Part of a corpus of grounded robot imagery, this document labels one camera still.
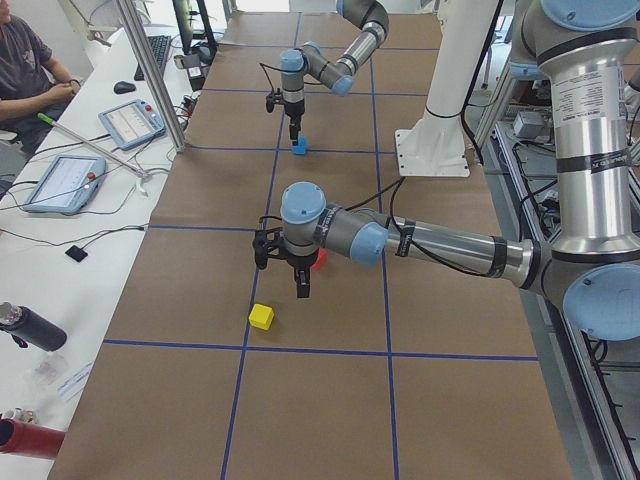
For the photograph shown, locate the brown paper table cover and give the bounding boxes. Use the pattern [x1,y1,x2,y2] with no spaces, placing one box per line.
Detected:
[50,13,572,479]

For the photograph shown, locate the small black square pad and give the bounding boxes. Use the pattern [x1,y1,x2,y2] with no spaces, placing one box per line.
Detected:
[65,245,88,263]

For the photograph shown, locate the far teach pendant tablet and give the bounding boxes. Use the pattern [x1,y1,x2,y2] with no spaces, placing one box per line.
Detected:
[98,99,166,151]

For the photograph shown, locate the blue tape line lengthwise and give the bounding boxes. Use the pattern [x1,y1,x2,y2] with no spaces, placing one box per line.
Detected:
[219,12,302,480]
[369,57,400,480]

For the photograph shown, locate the yellow block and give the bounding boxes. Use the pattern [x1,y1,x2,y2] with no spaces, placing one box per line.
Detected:
[248,303,275,331]

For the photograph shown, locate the black keyboard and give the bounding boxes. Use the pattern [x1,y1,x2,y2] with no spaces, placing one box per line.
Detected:
[147,35,172,78]

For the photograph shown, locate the red block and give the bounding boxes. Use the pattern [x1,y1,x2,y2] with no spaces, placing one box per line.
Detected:
[312,248,328,271]

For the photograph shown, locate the blue tape line near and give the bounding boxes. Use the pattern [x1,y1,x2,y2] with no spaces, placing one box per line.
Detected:
[102,339,539,362]

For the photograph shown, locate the aluminium frame rail right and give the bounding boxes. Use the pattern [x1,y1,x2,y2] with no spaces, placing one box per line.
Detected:
[492,119,640,480]

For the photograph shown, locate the near teach pendant tablet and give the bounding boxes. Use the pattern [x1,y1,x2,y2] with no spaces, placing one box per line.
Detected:
[21,154,107,215]

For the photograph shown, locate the red bottle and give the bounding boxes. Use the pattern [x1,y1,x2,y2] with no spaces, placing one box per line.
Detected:
[1,418,66,460]

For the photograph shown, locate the blue block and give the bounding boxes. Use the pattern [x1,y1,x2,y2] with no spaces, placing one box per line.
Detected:
[291,135,308,156]

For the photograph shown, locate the aluminium frame post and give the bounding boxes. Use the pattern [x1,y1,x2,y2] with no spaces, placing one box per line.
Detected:
[115,0,186,153]

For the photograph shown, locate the black water bottle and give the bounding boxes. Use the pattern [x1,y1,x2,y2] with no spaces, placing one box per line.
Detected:
[1,302,67,352]

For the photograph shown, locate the blue tape line crosswise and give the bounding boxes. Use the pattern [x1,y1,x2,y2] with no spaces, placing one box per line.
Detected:
[187,144,396,155]

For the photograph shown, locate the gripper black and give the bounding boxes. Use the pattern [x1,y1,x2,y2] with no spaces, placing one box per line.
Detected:
[285,249,316,298]
[284,99,305,147]

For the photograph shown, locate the blue tape line right lengthwise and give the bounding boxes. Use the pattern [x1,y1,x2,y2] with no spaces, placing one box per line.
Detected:
[369,57,400,480]

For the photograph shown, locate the green tipped metal rod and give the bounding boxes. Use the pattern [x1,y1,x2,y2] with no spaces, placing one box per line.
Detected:
[37,112,149,179]

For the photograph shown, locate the seated person grey shirt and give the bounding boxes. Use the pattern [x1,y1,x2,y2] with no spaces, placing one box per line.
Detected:
[1,1,81,155]

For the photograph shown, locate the black computer mouse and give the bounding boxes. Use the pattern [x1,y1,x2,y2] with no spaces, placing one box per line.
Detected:
[113,81,136,95]

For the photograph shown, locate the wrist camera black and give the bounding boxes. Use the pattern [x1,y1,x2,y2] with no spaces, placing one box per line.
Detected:
[252,227,286,270]
[265,88,284,113]

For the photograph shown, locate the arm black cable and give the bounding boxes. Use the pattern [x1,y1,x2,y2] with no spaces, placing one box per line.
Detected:
[327,177,494,277]

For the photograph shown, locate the teach pendant tablet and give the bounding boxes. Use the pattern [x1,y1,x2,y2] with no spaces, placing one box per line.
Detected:
[21,154,107,215]
[98,99,166,151]

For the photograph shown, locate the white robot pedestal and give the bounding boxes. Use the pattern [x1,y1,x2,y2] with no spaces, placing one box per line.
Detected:
[395,0,502,178]

